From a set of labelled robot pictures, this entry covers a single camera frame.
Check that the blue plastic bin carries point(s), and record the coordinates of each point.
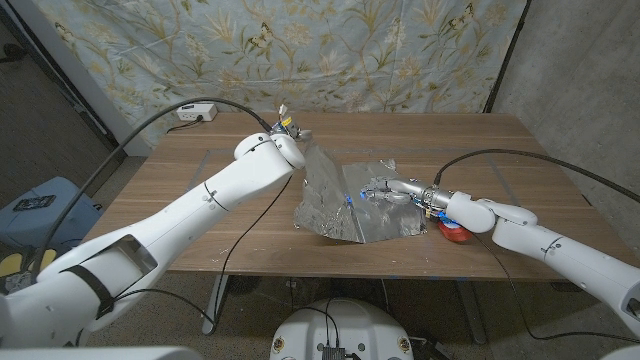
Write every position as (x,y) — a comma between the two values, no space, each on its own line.
(30,225)

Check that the floral light blue backdrop cloth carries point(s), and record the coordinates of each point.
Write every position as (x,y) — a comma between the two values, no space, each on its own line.
(300,50)

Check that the white power strip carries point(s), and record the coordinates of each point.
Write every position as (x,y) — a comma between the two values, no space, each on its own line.
(195,112)

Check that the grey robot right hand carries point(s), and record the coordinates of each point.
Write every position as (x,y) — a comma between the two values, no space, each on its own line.
(400,192)

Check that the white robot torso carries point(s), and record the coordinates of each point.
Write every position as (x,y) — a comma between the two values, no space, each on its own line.
(100,354)

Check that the grey metal table leg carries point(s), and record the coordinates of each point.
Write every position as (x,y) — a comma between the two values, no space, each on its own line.
(472,315)
(214,300)

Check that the crinkled aluminum foil sheet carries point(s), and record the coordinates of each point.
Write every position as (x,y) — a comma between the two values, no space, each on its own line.
(330,200)

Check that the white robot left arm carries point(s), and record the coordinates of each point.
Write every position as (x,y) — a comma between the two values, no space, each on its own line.
(200,210)

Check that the black shoe with yellow insole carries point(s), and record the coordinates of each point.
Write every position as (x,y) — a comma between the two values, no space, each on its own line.
(47,257)
(10,264)

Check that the red tape roll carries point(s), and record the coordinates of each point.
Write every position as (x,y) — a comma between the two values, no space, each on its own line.
(457,235)

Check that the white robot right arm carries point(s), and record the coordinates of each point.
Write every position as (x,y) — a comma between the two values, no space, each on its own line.
(525,230)

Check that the black backdrop stand pole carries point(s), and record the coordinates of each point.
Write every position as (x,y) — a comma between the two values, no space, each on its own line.
(505,55)

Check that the small grey box on base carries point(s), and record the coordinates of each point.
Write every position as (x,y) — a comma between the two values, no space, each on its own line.
(333,353)

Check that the black label on bin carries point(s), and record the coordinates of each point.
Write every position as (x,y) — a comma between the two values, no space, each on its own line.
(32,202)

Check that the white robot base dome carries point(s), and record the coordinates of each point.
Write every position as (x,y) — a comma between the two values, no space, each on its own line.
(350,325)

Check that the grey sneaker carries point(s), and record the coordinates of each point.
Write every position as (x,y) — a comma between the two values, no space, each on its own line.
(17,282)

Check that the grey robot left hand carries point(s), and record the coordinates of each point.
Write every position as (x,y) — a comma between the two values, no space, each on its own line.
(301,134)

